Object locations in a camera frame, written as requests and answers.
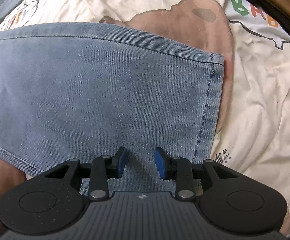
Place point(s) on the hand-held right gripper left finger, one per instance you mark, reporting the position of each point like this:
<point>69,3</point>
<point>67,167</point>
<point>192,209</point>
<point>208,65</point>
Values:
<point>121,162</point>

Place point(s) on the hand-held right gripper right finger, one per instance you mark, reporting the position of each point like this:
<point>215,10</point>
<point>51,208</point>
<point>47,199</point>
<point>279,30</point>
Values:
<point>160,165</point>

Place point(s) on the light blue jeans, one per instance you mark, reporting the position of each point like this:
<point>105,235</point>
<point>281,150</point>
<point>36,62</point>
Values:
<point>97,92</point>

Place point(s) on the cream bear print blanket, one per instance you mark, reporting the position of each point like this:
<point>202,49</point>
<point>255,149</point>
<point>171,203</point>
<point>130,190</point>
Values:
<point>260,92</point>

